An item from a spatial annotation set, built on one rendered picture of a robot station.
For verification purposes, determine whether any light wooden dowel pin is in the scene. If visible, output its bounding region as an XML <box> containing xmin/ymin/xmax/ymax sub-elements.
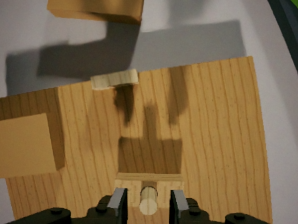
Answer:
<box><xmin>140</xmin><ymin>186</ymin><xmax>157</xmax><ymax>215</ymax></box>

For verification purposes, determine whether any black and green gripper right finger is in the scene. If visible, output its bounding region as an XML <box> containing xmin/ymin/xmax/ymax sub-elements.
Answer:
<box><xmin>169</xmin><ymin>190</ymin><xmax>269</xmax><ymax>224</ymax></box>

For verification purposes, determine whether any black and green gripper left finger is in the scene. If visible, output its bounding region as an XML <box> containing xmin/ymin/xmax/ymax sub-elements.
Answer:
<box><xmin>6</xmin><ymin>188</ymin><xmax>128</xmax><ymax>224</ymax></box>

